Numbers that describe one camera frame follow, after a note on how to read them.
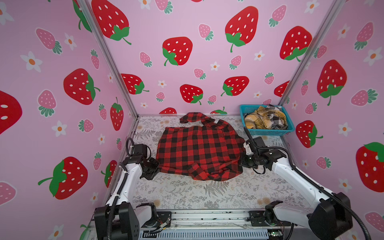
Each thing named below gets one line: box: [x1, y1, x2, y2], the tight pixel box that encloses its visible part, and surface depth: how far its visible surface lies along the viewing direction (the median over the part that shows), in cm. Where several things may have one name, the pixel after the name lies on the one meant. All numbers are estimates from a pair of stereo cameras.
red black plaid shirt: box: [156, 112, 246, 181], surface depth 103 cm
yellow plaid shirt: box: [245, 106, 288, 130], surface depth 106 cm
